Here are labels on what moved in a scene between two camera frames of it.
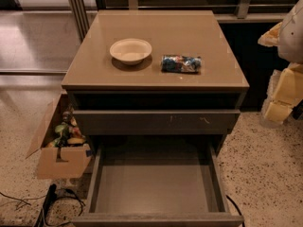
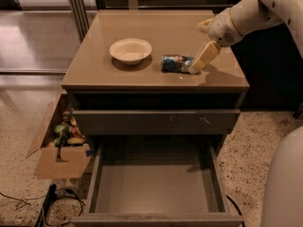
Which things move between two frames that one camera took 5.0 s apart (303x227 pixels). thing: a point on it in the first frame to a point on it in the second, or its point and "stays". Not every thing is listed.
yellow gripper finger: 271,38 to 222,28
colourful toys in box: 68,132 stays
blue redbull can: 180,63 stays
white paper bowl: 131,51 stays
